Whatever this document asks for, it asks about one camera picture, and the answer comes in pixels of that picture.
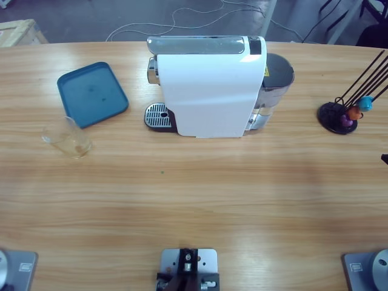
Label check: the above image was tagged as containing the blue coffee capsule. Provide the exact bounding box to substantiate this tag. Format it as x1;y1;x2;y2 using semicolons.
356;95;375;112

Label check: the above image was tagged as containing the silver coffee machine lever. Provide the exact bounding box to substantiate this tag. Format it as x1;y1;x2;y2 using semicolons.
146;35;245;56

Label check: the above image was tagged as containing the clear drinking glass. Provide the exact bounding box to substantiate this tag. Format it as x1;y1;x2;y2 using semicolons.
41;116;93;160

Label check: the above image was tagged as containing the orange coffee capsule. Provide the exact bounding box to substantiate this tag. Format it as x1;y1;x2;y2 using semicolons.
347;105;363;121

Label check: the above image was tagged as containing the white capsule coffee machine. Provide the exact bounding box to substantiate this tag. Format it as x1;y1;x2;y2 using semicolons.
147;35;270;139

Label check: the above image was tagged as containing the black chair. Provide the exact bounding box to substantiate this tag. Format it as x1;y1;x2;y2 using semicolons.
357;0;388;49

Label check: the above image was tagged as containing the clear water tank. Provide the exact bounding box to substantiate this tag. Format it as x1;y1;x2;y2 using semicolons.
257;53;295;112

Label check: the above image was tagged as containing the metal grille drip tray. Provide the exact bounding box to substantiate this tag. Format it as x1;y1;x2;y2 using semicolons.
144;102;178;133

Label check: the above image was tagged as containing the blue plastic tray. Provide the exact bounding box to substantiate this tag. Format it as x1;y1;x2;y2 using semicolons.
56;61;130;130

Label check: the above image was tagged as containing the wooden crate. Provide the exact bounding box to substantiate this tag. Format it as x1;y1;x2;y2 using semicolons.
0;19;49;49

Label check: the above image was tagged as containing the black wire capsule holder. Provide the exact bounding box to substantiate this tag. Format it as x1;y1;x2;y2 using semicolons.
317;50;388;135

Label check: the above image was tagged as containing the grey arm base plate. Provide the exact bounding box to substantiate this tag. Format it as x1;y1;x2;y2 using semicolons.
342;248;388;291
0;248;39;291

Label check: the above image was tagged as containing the light grey slanted post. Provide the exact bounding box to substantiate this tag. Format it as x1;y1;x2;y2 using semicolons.
327;0;364;45

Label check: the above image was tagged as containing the black floor cable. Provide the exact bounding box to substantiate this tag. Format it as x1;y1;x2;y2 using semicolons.
302;0;345;42

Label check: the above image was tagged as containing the light grey metal post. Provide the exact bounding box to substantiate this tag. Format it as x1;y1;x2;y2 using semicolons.
260;0;278;39

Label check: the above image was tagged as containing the grey mount plate black post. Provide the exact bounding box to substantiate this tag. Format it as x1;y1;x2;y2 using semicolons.
156;247;221;291

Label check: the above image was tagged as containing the white floor cable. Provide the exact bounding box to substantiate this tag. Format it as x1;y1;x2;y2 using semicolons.
105;0;304;42

